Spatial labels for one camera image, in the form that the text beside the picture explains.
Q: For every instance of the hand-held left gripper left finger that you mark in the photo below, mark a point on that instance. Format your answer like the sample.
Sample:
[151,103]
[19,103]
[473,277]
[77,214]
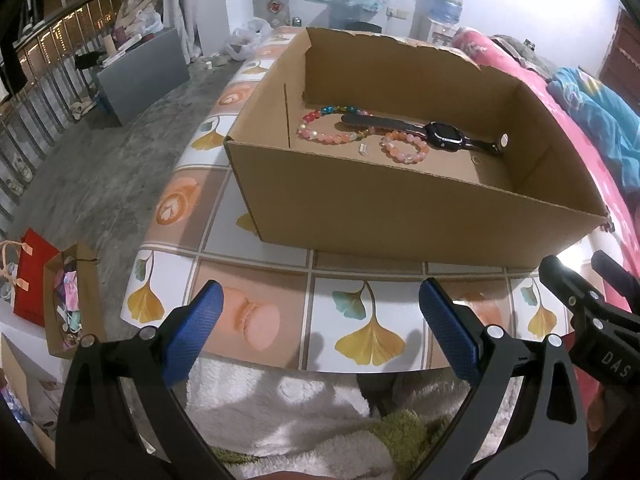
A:
[195,335]

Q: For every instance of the small open carton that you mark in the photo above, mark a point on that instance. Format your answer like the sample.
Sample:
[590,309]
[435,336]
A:
[15,365]

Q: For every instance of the metal railing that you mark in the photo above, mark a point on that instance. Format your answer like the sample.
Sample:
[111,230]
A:
[50,60]

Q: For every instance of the grey blanket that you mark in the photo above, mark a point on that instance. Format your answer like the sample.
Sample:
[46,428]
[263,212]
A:
[520,52]

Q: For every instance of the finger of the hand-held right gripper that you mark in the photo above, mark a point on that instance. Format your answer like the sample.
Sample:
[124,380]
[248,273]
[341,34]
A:
[612,267]
[565,280]

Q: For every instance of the white plastic bag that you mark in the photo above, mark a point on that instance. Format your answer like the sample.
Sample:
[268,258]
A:
[247,37]

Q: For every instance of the ginkgo leaf patterned tablecloth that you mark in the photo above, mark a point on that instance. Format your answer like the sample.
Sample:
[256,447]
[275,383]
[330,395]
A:
[280,310]

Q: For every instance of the spare blue water bottle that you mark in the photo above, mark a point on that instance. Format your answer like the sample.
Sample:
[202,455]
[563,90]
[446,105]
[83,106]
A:
[345,10]

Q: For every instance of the wall socket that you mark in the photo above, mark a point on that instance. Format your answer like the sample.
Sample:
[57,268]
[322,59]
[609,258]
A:
[397,12]

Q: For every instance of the brown cardboard box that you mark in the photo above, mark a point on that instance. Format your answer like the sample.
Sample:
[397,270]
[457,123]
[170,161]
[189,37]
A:
[400,210]

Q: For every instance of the black pink smartwatch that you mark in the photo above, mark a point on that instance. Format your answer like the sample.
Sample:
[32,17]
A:
[442,135]

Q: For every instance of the brown paper bag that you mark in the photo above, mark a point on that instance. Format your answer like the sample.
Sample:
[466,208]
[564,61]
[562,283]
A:
[87,300]

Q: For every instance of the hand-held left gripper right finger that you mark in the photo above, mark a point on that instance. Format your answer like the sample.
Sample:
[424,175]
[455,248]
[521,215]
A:
[450,335]

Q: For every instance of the brown wooden door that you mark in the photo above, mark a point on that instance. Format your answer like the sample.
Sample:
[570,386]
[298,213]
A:
[625,50]

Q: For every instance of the blue blanket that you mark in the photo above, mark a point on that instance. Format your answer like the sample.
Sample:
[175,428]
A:
[595,110]

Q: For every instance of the black bin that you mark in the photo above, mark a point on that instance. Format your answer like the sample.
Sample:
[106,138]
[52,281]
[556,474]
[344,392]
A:
[365,26]

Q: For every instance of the pink floral bed sheet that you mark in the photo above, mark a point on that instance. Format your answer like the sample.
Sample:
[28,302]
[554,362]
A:
[570,130]

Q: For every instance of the red paper bag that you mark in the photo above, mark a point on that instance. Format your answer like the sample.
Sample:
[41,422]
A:
[37,280]

